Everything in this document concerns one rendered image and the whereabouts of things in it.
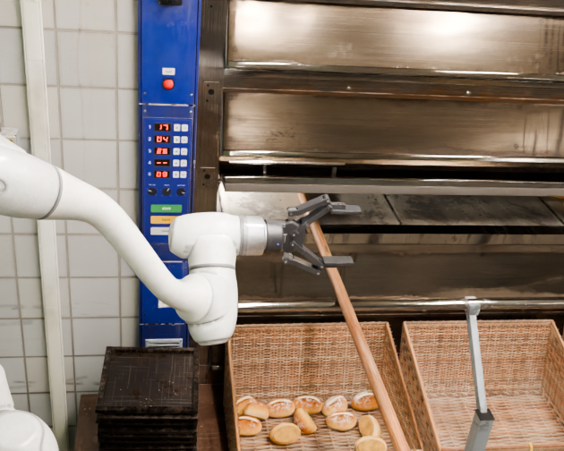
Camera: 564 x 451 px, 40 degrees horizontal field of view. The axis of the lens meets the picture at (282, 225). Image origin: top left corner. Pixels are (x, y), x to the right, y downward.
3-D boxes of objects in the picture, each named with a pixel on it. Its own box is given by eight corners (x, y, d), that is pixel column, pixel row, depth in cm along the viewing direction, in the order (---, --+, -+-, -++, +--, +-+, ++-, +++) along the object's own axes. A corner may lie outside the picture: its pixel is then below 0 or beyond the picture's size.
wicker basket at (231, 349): (218, 387, 262) (223, 322, 249) (377, 382, 272) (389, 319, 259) (232, 501, 221) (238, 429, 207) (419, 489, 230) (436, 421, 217)
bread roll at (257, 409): (257, 420, 251) (260, 403, 253) (272, 421, 247) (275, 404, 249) (236, 414, 244) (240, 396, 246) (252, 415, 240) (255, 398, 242)
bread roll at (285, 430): (269, 425, 237) (266, 423, 243) (271, 446, 237) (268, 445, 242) (301, 421, 240) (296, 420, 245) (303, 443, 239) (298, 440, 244)
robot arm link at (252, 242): (235, 242, 178) (260, 242, 179) (239, 263, 170) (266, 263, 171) (237, 208, 173) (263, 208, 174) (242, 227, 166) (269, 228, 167)
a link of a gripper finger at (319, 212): (291, 230, 175) (287, 225, 175) (330, 201, 173) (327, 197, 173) (294, 239, 172) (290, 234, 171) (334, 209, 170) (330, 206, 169)
